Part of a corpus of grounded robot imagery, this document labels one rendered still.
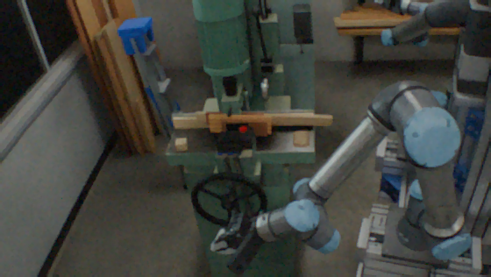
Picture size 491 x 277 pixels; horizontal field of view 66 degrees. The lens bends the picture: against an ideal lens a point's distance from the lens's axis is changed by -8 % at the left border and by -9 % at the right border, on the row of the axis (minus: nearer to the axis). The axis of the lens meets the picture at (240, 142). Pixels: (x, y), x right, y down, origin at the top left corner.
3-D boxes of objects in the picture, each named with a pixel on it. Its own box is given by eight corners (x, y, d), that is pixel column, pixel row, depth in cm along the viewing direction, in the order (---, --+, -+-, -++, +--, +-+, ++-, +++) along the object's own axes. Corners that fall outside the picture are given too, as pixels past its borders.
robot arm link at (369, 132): (392, 55, 96) (281, 188, 120) (410, 77, 87) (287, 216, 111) (423, 76, 100) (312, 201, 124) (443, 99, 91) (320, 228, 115)
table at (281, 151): (161, 181, 164) (158, 170, 160) (179, 134, 187) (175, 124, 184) (316, 180, 154) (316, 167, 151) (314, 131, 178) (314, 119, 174)
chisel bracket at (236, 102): (224, 118, 167) (220, 101, 162) (228, 100, 178) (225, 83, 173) (242, 118, 166) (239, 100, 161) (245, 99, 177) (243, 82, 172)
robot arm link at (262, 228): (283, 244, 103) (262, 227, 100) (271, 247, 106) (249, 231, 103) (288, 220, 108) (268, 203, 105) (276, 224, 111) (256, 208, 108)
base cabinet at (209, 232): (211, 280, 221) (185, 188, 178) (225, 203, 266) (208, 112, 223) (294, 281, 214) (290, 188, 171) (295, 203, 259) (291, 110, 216)
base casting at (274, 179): (186, 188, 178) (181, 172, 172) (208, 112, 223) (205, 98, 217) (290, 187, 171) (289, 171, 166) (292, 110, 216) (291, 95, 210)
